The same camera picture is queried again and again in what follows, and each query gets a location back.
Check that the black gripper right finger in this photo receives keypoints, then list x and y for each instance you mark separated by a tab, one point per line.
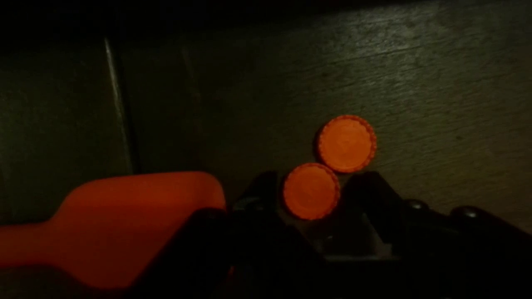
432	243

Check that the dark open drawer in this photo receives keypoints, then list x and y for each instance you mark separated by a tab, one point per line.
442	84

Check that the red round token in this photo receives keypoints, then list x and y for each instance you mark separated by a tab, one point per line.
347	144
309	192

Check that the orange plastic scoop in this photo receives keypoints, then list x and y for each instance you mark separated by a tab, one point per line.
121	222

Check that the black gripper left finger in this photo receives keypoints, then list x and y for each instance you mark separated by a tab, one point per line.
242	233

